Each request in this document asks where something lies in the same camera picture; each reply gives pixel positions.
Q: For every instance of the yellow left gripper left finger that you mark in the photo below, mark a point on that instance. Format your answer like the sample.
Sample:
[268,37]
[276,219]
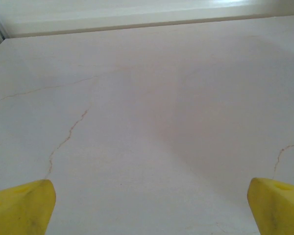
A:
[19,208]

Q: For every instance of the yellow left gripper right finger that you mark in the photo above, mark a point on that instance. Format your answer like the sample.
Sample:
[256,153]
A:
[279,208]

